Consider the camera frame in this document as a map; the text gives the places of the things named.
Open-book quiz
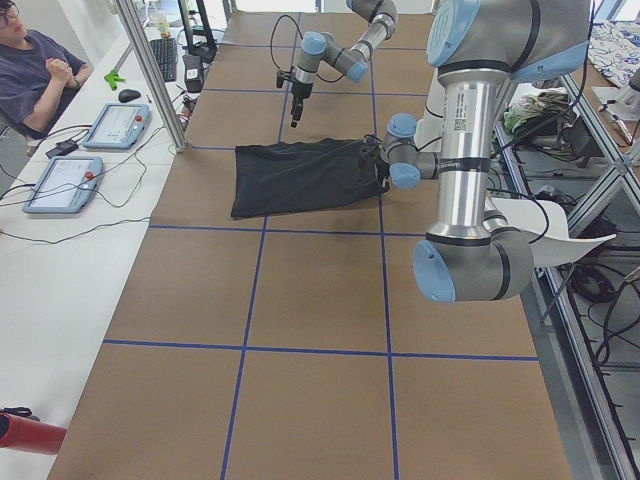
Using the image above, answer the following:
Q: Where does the green plastic tool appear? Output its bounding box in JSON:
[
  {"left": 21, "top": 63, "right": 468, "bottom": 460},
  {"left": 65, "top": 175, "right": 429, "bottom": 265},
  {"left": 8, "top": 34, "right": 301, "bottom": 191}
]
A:
[{"left": 104, "top": 70, "right": 125, "bottom": 91}]

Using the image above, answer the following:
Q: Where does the black graphic t-shirt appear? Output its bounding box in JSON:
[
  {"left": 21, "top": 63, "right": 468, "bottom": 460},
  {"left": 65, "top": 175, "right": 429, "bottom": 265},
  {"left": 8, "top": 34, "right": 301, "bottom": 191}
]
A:
[{"left": 231, "top": 138, "right": 386, "bottom": 219}]

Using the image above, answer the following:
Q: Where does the red cylinder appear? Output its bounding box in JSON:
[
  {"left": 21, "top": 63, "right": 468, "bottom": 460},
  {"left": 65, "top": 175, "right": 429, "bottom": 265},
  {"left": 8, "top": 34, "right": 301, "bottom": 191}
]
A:
[{"left": 1, "top": 412, "right": 67, "bottom": 455}]

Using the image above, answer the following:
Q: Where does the aluminium frame post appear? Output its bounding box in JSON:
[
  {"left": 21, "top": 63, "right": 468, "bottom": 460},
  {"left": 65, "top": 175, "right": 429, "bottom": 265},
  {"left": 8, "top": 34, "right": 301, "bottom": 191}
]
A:
[{"left": 115, "top": 0, "right": 186, "bottom": 153}]

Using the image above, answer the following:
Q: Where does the upper teach pendant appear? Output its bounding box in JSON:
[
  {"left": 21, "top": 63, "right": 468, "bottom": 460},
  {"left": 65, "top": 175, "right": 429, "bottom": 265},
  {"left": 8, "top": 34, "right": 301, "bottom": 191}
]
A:
[{"left": 82, "top": 103, "right": 150, "bottom": 150}]

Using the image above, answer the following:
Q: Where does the black keyboard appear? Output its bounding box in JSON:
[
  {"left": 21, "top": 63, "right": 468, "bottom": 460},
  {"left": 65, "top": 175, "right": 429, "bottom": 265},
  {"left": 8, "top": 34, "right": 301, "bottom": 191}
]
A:
[{"left": 149, "top": 38, "right": 177, "bottom": 82}]

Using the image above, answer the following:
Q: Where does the teach pendant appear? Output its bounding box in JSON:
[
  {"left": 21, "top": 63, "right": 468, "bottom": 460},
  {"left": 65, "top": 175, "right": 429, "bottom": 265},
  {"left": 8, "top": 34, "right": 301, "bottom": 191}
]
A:
[
  {"left": 82, "top": 103, "right": 150, "bottom": 150},
  {"left": 22, "top": 156, "right": 103, "bottom": 215}
]

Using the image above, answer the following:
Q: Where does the black computer mouse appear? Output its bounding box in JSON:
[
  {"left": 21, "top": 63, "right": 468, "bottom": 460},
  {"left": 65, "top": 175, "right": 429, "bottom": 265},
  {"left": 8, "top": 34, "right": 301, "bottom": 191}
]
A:
[{"left": 118, "top": 89, "right": 141, "bottom": 103}]

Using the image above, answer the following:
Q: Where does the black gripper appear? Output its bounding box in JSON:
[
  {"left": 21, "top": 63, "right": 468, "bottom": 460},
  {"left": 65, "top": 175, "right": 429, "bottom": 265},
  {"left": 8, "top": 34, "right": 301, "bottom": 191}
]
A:
[
  {"left": 276, "top": 69, "right": 313, "bottom": 128},
  {"left": 360, "top": 134, "right": 390, "bottom": 192}
]

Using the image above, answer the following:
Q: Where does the black power adapter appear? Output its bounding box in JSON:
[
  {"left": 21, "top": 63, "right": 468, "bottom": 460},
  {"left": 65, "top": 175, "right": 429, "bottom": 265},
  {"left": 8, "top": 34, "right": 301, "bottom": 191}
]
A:
[{"left": 46, "top": 139, "right": 79, "bottom": 159}]

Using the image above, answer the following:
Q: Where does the seated person in grey shirt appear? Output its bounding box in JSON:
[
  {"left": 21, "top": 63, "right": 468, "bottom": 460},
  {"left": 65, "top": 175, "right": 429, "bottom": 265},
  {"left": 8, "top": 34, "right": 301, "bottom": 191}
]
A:
[{"left": 1, "top": 1, "right": 93, "bottom": 139}]

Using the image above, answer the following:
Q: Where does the lower teach pendant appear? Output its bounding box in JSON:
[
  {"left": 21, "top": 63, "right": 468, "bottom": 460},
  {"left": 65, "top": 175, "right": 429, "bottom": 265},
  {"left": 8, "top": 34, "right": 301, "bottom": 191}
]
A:
[{"left": 22, "top": 156, "right": 103, "bottom": 215}]

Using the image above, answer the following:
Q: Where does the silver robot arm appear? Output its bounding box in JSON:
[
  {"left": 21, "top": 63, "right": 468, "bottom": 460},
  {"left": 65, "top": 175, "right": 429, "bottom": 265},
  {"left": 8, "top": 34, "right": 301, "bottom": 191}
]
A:
[
  {"left": 276, "top": 1, "right": 398, "bottom": 128},
  {"left": 383, "top": 1, "right": 592, "bottom": 303}
]

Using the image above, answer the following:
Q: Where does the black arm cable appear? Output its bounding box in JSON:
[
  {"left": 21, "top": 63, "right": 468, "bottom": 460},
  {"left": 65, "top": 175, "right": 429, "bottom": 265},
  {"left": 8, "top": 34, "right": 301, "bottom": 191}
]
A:
[{"left": 269, "top": 13, "right": 346, "bottom": 84}]

